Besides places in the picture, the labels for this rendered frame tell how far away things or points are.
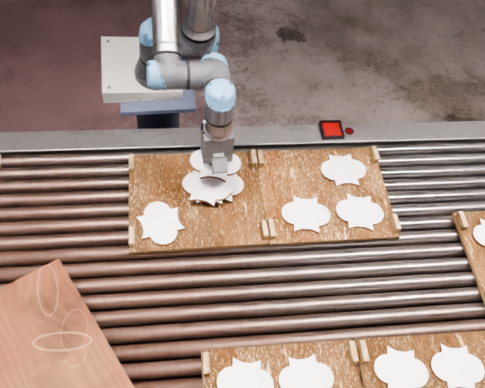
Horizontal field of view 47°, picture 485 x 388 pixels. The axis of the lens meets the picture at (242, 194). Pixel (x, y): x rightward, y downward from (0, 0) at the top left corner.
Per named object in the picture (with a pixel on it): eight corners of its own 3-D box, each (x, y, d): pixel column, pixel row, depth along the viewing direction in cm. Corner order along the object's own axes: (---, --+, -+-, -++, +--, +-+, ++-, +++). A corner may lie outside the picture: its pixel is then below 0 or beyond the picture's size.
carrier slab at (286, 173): (254, 154, 185) (255, 151, 184) (372, 150, 191) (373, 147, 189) (269, 246, 166) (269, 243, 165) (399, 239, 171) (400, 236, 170)
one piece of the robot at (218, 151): (205, 147, 144) (203, 183, 158) (239, 144, 146) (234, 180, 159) (199, 112, 150) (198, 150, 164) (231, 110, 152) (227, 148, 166)
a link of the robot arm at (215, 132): (235, 126, 146) (204, 128, 145) (234, 138, 150) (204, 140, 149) (230, 105, 150) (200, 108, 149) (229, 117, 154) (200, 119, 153)
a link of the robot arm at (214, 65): (187, 49, 147) (191, 78, 141) (229, 50, 149) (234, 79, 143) (185, 71, 153) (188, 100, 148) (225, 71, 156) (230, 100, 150)
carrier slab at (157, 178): (128, 158, 179) (128, 155, 178) (253, 154, 185) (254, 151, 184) (129, 254, 160) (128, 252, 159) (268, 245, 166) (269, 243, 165)
